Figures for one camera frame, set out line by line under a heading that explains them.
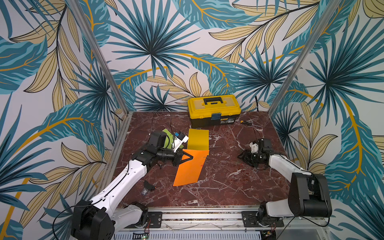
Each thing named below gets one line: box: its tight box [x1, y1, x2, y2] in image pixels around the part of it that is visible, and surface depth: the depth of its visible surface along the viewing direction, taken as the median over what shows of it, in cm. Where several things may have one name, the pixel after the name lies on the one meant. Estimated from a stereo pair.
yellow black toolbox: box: [187, 94, 241, 129], surface depth 103 cm
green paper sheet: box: [162, 128, 174, 149], surface depth 64 cm
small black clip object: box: [143, 180, 155, 191], surface depth 86 cm
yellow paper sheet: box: [187, 128, 210, 156], surface depth 106 cm
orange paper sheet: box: [173, 149, 210, 187], surface depth 72 cm
